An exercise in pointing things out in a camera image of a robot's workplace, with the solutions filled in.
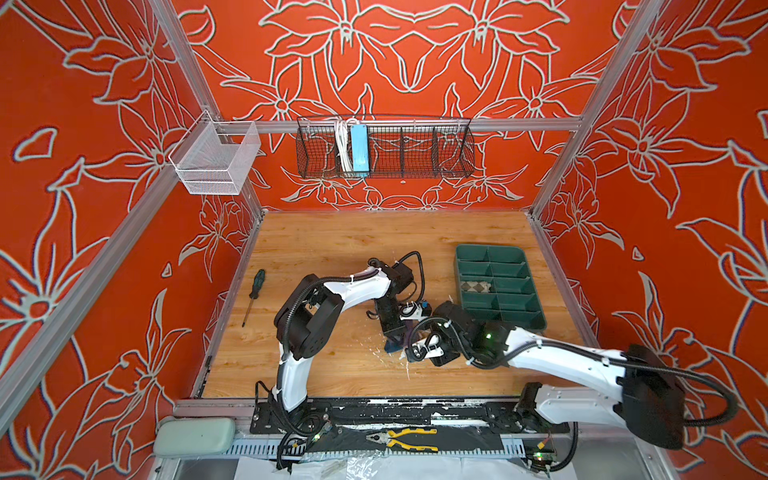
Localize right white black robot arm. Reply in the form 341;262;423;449
403;301;738;450

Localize green divided organizer tray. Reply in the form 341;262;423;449
454;244;547;332

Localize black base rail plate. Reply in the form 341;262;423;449
288;397;574;436

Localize yellow handled pliers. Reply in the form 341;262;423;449
366;428;439;453

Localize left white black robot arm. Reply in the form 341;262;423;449
272;251;426;413

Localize black wire wall basket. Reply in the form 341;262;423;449
295;115;477;180

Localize purple yellow blue sock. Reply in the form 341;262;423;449
384;333;408;354

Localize green handled screwdriver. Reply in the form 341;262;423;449
241;269;266;327

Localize pale green pad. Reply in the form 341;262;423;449
153;418;236;458

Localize white mesh wall basket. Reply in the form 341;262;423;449
169;110;262;196

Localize beige brown argyle sock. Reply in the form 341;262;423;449
461;280;494;294

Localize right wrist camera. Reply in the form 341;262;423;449
411;334;445;361

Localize light blue box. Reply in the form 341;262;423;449
350;123;370;177

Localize white coiled cable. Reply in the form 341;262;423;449
334;118;353;174

